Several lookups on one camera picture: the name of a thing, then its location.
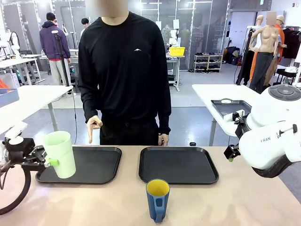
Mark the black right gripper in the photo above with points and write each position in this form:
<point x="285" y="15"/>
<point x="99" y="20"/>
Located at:
<point x="232" y="150"/>

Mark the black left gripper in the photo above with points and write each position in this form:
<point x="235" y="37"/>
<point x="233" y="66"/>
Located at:
<point x="23" y="153"/>

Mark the pale green plastic cup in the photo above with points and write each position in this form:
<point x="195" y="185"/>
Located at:
<point x="62" y="160"/>

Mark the person's left forearm black sleeve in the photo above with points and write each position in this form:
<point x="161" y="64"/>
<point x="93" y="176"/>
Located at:
<point x="165" y="117"/>

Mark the person's right forearm black sleeve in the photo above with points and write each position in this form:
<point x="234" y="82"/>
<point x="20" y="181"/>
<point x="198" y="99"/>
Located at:
<point x="89" y="106"/>

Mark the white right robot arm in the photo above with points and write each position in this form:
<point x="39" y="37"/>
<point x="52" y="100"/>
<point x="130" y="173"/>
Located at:
<point x="265" y="141"/>

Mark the person's right hand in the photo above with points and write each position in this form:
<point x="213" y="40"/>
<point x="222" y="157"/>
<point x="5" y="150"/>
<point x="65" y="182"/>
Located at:
<point x="94" y="124"/>

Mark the person's left hand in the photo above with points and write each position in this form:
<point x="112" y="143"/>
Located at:
<point x="164" y="139"/>

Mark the small black round cap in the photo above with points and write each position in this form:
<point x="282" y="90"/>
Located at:
<point x="192" y="144"/>

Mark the black plastic tray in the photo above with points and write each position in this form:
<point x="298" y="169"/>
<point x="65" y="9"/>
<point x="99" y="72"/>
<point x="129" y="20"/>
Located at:
<point x="98" y="164"/>
<point x="178" y="164"/>

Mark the white table with blue box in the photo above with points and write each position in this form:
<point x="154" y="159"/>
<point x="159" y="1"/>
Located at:
<point x="35" y="94"/>

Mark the white table with grey tray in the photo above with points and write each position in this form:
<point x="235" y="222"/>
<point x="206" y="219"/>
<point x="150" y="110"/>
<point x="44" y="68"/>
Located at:
<point x="207" y="94"/>

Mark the blue box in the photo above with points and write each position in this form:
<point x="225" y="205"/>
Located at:
<point x="8" y="97"/>

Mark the orange cloth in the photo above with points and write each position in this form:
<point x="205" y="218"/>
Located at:
<point x="4" y="84"/>

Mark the blue mug yellow inside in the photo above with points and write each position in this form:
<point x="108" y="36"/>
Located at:
<point x="157" y="204"/>

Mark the white desk with grey legs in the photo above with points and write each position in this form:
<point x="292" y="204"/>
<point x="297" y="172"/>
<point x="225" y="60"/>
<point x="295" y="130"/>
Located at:
<point x="18" y="62"/>

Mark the black trolley cart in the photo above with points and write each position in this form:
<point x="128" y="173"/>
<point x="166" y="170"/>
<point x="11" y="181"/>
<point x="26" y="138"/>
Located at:
<point x="284" y="75"/>

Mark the white shoe rack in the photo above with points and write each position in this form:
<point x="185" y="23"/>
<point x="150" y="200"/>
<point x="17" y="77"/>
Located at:
<point x="208" y="62"/>

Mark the person in black sweater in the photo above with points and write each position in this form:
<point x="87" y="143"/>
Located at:
<point x="124" y="82"/>

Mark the man in purple jacket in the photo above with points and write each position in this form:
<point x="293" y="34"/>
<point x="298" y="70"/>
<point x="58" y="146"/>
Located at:
<point x="53" y="44"/>

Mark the bare mannequin in grey trousers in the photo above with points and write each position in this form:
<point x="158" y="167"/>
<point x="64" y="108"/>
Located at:
<point x="265" y="47"/>

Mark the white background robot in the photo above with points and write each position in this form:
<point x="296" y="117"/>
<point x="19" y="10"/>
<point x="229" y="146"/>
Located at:
<point x="14" y="42"/>

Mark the yellow basket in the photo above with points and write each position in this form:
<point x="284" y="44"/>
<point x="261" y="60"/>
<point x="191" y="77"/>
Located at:
<point x="176" y="51"/>

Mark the dark clothes on rack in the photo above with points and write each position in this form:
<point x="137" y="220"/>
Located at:
<point x="291" y="42"/>

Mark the mannequin in orange clothes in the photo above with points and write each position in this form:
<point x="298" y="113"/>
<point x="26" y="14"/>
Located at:
<point x="281" y="35"/>

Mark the person in white top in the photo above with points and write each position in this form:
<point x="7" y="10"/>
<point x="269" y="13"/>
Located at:
<point x="84" y="26"/>

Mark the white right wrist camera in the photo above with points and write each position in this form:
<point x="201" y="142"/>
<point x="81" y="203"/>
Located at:
<point x="228" y="115"/>

